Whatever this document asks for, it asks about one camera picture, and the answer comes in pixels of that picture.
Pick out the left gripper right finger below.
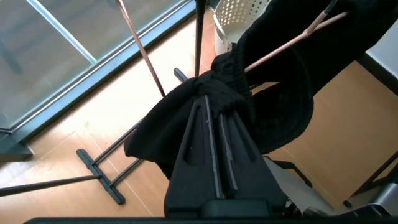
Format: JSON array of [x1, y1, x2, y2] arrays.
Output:
[[216, 110, 287, 218]]

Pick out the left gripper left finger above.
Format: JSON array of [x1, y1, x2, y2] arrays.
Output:
[[164, 95, 223, 218]]

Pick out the black shorts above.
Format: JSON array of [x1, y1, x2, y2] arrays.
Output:
[[123, 0, 398, 181]]

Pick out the pink clothes hanger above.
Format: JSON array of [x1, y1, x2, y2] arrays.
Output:
[[114, 0, 166, 98], [244, 0, 351, 73]]

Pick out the black clothes rack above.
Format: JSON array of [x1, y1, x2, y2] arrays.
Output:
[[0, 0, 208, 206]]

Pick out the white laundry basket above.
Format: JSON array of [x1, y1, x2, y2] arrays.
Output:
[[213, 0, 272, 57]]

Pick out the window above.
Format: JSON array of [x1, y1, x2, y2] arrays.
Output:
[[0, 0, 200, 163]]

